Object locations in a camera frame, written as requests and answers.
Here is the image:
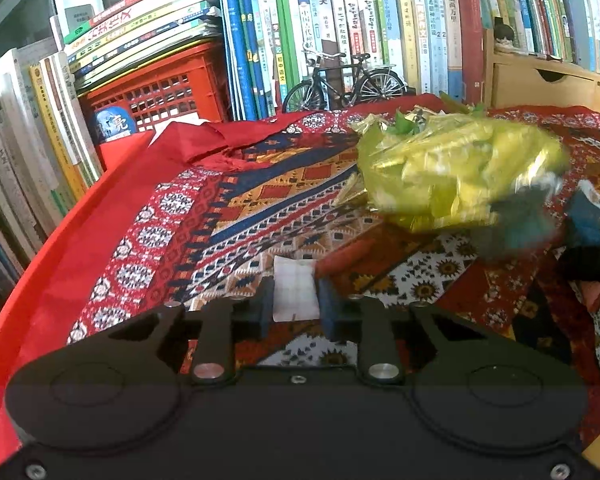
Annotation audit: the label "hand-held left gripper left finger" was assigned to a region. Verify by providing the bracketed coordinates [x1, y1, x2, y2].
[67, 276, 277, 387]

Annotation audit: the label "wooden drawer organizer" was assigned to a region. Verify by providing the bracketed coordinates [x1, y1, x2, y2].
[482, 30, 600, 116]

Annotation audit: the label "blue round tag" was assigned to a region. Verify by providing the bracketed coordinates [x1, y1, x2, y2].
[92, 107, 133, 143]

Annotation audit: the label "red plastic crate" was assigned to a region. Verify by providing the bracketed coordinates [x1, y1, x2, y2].
[77, 40, 231, 133]

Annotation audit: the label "row of pale upright books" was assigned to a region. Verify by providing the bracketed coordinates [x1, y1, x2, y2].
[0, 37, 106, 286]

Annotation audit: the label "stack of flat paperback books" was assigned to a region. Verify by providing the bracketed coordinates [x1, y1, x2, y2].
[62, 0, 223, 91]

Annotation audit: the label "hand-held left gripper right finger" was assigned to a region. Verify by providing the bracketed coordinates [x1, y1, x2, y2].
[318, 277, 530, 387]

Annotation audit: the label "patterned red tablecloth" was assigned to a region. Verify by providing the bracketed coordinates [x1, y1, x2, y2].
[0, 95, 600, 471]

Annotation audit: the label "plain white paper wrapper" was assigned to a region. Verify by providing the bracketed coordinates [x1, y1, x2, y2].
[272, 256, 321, 322]

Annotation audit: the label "small dark-haired figurine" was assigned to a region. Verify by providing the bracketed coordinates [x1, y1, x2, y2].
[495, 17, 518, 53]

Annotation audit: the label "miniature black bicycle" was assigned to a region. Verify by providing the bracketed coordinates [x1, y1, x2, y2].
[281, 52, 410, 113]

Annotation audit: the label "yellow plastic bag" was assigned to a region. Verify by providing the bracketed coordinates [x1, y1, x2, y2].
[350, 109, 571, 233]

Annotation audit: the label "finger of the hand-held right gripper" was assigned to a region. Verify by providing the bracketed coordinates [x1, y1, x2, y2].
[555, 195, 600, 282]
[480, 185, 563, 261]

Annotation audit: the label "green artificial leaves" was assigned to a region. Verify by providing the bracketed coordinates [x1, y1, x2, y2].
[387, 91, 487, 137]

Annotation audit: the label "row of colourful upright books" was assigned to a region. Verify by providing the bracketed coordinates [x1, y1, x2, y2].
[217, 0, 483, 121]

